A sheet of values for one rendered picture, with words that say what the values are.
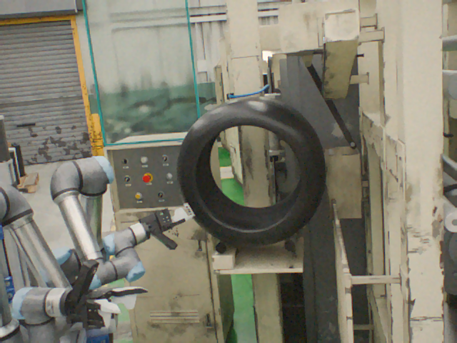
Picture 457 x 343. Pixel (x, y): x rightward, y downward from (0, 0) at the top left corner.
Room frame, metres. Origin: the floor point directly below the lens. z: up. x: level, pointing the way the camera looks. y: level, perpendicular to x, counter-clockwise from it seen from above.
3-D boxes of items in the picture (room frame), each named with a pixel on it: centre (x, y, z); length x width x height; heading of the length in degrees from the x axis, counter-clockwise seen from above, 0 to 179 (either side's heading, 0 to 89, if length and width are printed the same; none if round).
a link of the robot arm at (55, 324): (1.24, 0.55, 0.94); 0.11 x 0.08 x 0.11; 163
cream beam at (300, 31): (1.83, -0.38, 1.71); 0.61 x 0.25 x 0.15; 169
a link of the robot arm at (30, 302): (1.22, 0.55, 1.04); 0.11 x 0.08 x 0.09; 73
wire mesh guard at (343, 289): (1.72, -0.39, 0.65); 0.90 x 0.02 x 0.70; 169
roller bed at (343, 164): (2.15, -0.52, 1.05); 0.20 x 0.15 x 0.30; 169
